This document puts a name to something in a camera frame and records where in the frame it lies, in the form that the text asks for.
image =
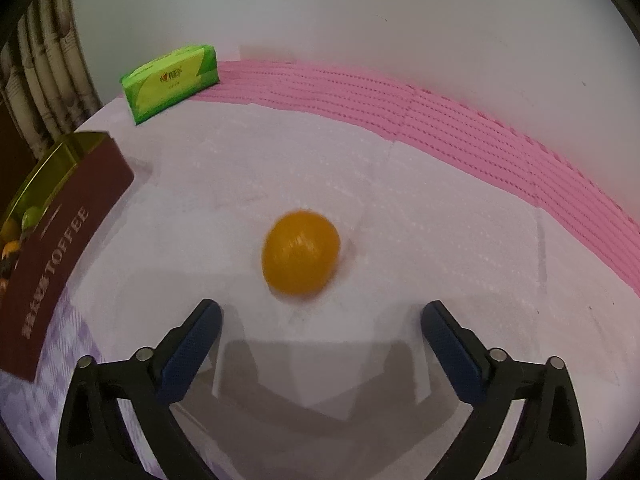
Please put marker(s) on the purple checked tablecloth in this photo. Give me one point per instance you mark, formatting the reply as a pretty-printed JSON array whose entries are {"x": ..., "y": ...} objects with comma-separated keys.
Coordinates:
[{"x": 400, "y": 260}]

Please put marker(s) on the green lime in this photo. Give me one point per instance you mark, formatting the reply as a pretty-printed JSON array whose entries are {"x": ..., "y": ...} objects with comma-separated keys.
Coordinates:
[{"x": 30, "y": 216}]

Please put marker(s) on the green tissue pack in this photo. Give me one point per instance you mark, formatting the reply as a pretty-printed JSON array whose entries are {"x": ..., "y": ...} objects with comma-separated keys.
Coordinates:
[{"x": 170, "y": 82}]

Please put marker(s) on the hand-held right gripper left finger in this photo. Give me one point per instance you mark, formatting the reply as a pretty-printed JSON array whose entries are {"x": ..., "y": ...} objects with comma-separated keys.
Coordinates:
[{"x": 190, "y": 355}]

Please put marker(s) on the small smooth orange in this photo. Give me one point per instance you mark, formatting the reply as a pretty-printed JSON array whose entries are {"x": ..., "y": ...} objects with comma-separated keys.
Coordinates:
[{"x": 300, "y": 255}]

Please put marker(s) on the brown wooden door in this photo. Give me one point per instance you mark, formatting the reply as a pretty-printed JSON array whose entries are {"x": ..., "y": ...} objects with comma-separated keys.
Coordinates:
[{"x": 10, "y": 160}]

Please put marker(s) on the maroon tin box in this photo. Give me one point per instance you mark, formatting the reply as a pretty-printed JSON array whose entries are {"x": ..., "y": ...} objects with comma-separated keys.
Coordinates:
[{"x": 60, "y": 260}]

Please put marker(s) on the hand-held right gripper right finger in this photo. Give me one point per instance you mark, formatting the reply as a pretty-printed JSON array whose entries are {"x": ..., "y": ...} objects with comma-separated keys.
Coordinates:
[{"x": 452, "y": 355}]

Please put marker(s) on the dark brown mangosteen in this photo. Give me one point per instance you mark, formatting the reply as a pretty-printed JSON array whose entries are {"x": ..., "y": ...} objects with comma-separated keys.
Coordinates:
[{"x": 7, "y": 269}]

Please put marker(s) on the bamboo print curtain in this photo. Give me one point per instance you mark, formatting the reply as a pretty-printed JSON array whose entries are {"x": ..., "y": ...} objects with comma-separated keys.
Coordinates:
[{"x": 50, "y": 85}]

